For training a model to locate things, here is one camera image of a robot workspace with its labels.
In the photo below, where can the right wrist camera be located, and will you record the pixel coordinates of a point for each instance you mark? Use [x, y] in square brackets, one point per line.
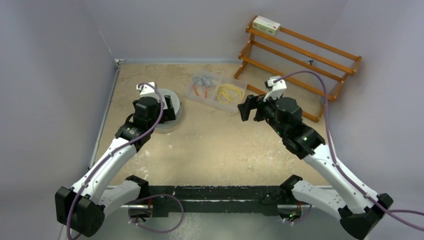
[276, 86]

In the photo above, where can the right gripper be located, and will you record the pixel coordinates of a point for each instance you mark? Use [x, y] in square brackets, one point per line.
[256, 102]

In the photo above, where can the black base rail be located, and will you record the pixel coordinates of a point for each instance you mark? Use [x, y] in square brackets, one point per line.
[268, 200]

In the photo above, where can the white green box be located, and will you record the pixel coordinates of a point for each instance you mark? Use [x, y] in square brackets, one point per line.
[266, 25]

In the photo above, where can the white perforated cable spool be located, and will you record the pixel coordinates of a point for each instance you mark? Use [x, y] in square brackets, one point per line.
[165, 127]

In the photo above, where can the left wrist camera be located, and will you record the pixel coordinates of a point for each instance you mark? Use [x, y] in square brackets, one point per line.
[147, 90]

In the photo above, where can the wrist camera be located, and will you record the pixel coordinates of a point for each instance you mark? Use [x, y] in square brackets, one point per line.
[147, 90]
[276, 86]

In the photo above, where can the wooden shelf rack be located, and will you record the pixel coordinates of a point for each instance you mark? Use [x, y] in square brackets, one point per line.
[253, 29]

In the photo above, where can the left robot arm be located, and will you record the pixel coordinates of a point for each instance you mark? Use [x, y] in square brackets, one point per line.
[83, 207]

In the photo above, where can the clear plastic divided tray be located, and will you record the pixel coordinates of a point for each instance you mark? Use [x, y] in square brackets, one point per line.
[216, 90]

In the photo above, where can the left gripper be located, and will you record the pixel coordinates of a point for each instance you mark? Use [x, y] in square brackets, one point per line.
[167, 113]

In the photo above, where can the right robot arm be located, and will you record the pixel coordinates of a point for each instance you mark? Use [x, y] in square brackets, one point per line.
[357, 207]

